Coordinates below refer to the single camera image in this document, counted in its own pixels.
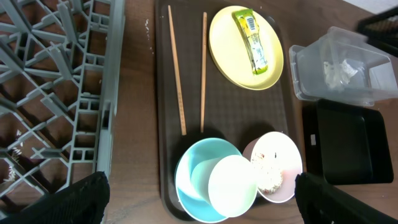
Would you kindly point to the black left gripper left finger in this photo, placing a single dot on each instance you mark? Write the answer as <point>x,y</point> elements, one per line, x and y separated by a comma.
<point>83,202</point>

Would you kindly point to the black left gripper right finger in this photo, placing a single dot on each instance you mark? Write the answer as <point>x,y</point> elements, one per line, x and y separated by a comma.
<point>321,202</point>

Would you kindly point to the leftover rice pile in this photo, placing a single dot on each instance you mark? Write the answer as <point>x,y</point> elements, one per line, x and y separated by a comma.
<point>268,170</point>

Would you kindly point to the pale green plastic cup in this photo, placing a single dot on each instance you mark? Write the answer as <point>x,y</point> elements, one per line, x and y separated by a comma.
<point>228,184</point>

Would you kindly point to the wooden chopstick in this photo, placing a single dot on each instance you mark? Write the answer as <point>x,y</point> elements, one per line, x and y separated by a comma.
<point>177,74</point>
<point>203,72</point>

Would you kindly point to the green snack wrapper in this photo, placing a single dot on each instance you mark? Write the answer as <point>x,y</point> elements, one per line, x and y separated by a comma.
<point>249,30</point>

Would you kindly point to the black food waste tray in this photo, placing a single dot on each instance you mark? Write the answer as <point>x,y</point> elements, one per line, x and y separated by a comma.
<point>346,144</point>

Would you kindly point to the crumpled white paper waste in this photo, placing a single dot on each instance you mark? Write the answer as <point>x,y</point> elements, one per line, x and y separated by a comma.
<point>337,76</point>

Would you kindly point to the clear plastic waste bin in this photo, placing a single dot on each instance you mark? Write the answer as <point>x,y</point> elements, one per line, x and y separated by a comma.
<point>376,79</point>

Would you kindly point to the grey plastic dishwasher rack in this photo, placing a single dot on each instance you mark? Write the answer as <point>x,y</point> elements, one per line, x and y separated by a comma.
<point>60,63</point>

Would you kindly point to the light blue plastic bowl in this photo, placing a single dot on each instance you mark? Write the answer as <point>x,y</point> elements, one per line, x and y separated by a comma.
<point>192,203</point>

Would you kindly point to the dark brown serving tray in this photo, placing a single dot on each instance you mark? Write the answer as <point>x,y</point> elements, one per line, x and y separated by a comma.
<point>235,114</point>

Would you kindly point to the yellow plastic plate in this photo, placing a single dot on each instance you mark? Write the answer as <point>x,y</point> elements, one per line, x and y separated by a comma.
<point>230,55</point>

